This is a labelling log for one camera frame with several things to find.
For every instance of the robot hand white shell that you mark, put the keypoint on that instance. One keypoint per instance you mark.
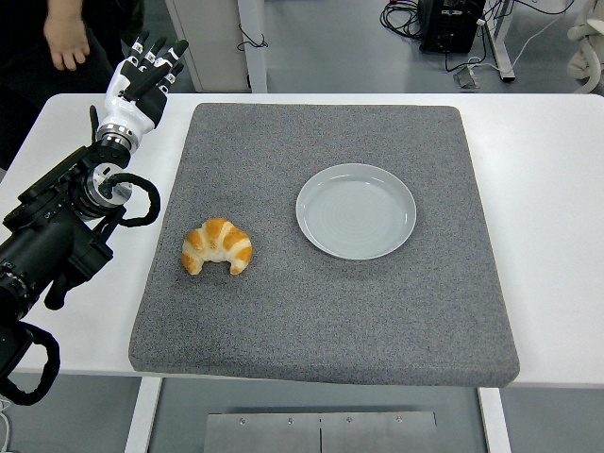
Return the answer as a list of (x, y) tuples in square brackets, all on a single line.
[(129, 111)]

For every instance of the dark hanging jacket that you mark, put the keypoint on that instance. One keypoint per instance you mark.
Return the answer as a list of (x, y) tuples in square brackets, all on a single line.
[(137, 19)]

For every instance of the white table leg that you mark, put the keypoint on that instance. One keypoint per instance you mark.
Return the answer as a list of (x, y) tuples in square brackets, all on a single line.
[(141, 415), (495, 420)]

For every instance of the grey round plate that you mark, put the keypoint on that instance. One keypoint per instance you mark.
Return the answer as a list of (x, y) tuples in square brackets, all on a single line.
[(356, 212)]

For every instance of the white desk leg with foot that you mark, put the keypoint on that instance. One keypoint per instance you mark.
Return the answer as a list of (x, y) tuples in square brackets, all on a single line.
[(502, 42)]

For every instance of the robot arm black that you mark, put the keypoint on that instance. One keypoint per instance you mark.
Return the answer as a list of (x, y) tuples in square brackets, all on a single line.
[(47, 236)]

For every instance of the grey floor pedal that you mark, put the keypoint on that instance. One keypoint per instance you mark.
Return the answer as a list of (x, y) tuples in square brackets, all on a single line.
[(467, 79)]

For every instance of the golden croissant bread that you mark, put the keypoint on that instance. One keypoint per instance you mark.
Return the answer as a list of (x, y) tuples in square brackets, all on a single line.
[(217, 240)]

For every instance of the grey metal plate with screws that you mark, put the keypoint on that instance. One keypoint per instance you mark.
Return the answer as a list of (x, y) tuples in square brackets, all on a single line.
[(321, 434)]

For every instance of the person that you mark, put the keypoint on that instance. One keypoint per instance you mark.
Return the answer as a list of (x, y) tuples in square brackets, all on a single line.
[(19, 61)]

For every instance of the white cabinet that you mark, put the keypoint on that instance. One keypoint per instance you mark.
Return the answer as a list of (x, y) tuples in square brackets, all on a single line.
[(207, 42)]

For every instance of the person's hand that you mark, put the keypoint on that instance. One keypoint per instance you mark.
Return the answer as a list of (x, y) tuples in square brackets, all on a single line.
[(66, 42)]

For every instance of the grey felt mat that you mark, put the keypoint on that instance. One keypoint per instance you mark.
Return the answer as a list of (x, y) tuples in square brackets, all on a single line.
[(321, 311)]

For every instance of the black computer tower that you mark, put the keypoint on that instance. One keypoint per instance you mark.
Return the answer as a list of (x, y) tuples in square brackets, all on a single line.
[(448, 23)]

